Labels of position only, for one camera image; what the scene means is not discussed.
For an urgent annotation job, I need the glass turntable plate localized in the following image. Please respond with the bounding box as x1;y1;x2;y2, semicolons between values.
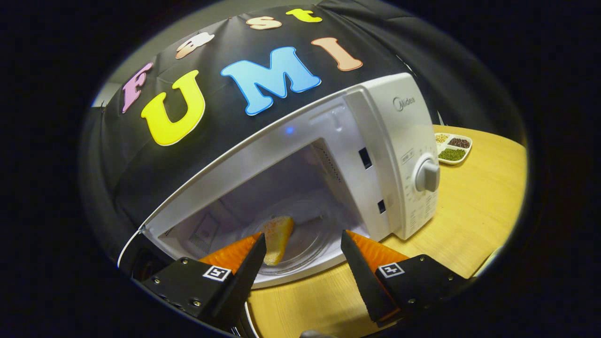
239;197;350;277

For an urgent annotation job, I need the glazed donut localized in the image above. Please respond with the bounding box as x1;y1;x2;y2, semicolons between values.
261;215;295;266

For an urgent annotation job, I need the white sectioned grain tray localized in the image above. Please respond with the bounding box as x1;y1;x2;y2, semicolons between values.
434;133;473;166

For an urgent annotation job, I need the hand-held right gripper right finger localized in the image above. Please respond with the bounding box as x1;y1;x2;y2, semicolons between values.
340;230;471;329

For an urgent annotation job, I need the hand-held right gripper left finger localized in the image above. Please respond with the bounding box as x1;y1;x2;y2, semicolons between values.
140;232;268;332

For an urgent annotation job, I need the white microwave oven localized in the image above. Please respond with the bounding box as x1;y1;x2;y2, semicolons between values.
116;73;442;338

